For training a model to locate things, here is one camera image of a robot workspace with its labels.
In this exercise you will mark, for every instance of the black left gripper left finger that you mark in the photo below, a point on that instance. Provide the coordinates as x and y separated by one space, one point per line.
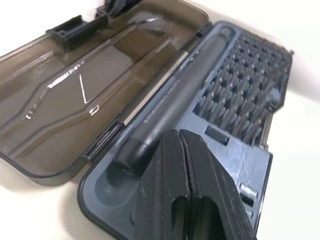
162 190

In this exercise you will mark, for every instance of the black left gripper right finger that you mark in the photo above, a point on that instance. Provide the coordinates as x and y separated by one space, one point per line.
215 200

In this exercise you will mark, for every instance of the silver screwdriver bit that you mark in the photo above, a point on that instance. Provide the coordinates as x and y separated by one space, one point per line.
248 193

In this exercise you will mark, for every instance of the dark grey bit case base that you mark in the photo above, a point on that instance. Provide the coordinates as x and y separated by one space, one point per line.
112 197

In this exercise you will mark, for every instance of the rack of screwdriver bits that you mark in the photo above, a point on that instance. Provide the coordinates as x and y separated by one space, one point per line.
247 87

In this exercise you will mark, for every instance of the smoky transparent case lid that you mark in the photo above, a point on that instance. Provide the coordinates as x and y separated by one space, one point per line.
62 105

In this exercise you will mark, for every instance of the black item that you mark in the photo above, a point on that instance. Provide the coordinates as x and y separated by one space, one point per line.
120 5

